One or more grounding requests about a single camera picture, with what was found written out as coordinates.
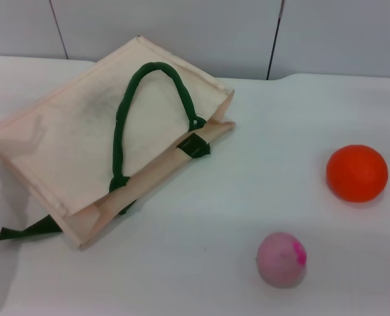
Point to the pink round bun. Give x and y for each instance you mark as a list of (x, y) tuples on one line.
[(278, 260)]

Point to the orange round fruit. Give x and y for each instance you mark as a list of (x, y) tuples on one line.
[(356, 173)]

